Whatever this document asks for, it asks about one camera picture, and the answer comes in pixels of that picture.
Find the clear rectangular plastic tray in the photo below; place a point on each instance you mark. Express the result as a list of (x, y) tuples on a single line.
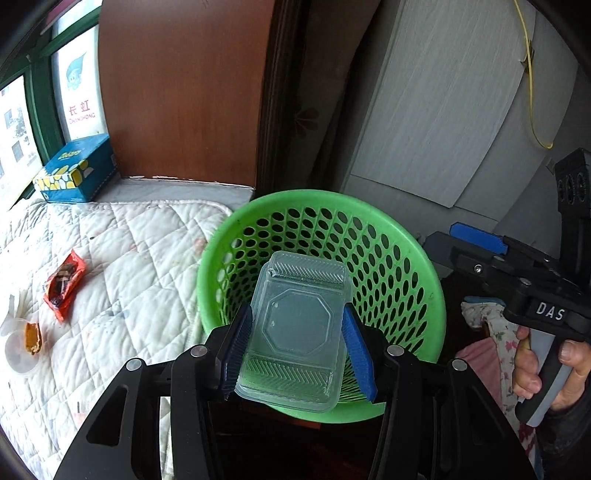
[(296, 355)]

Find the small orange candy wrapper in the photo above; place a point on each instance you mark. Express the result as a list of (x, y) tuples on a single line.
[(32, 338)]

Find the brown wooden wardrobe panel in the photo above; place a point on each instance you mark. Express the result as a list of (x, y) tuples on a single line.
[(181, 85)]

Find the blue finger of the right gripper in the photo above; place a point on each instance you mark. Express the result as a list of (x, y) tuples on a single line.
[(479, 237)]

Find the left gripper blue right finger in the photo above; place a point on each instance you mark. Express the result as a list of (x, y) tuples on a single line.
[(359, 353)]

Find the clear plastic dome cup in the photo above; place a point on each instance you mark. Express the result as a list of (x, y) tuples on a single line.
[(13, 312)]

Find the green plastic trash basket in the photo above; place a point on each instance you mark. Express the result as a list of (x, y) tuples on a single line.
[(395, 286)]

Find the person right hand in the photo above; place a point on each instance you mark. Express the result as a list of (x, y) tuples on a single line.
[(526, 382)]

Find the orange red snack wrapper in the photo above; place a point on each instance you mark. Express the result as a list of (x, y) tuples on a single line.
[(61, 286)]

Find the floral cloth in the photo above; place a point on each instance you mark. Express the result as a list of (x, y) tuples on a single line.
[(492, 359)]

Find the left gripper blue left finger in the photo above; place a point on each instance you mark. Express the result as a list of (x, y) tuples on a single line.
[(233, 347)]

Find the white quilted bed pad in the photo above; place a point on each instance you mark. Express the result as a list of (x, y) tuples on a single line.
[(137, 299)]

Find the green window frame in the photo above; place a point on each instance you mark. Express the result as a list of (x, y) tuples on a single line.
[(50, 88)]

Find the blue yellow tissue box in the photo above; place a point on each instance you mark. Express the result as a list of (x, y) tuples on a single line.
[(77, 172)]

